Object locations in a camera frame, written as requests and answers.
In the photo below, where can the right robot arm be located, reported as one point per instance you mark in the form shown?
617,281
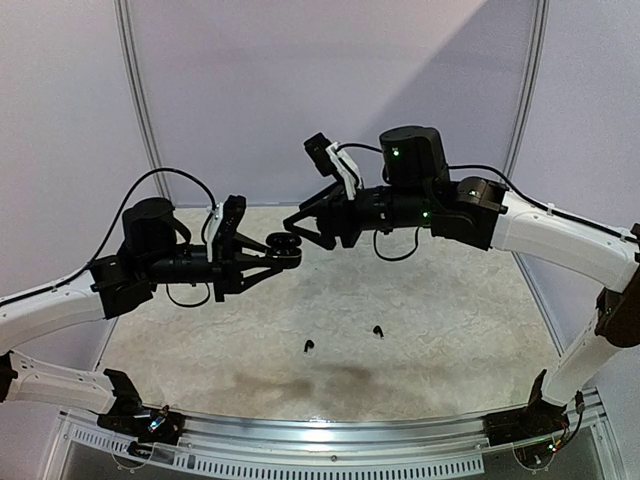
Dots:
485,211

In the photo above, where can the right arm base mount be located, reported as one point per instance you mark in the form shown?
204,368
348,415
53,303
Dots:
517,424

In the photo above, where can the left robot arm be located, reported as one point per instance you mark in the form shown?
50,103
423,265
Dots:
157,250

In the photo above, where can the black earbud charging case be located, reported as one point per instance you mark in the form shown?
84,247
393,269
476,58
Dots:
283,245

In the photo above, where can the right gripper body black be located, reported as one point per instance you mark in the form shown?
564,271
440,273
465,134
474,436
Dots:
347,220

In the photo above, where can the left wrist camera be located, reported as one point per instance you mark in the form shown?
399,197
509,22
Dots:
223,225

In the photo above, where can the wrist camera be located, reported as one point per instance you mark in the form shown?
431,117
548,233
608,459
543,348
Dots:
331,160
223,225

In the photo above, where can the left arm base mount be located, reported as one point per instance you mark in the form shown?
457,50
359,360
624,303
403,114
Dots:
148,425

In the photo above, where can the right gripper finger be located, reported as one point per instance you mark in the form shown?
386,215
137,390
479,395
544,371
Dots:
322,194
292,225

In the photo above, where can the aluminium front rail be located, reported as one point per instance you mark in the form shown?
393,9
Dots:
458,447

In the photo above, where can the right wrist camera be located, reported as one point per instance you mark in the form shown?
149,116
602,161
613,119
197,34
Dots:
331,160

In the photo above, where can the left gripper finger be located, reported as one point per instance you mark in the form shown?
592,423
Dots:
246,246
257,269

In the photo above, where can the aluminium frame post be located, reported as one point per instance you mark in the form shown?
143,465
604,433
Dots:
528,84
124,21

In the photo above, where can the left aluminium frame post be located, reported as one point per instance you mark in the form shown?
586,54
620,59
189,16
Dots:
124,21

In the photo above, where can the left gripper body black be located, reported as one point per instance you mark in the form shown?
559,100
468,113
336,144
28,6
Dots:
222,269

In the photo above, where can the right aluminium frame post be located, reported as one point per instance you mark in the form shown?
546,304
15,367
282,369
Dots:
528,84

